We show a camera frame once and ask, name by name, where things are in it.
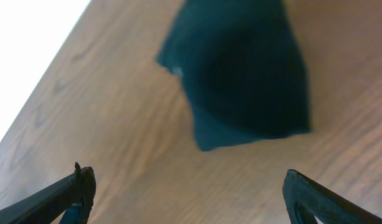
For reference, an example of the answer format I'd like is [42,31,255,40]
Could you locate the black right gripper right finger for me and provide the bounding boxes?
[282,169,382,224]

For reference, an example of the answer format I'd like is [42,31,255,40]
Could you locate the dark navy cloth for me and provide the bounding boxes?
[156,0,310,151]

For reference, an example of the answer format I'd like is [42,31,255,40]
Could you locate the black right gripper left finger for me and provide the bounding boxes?
[0,163,96,224]

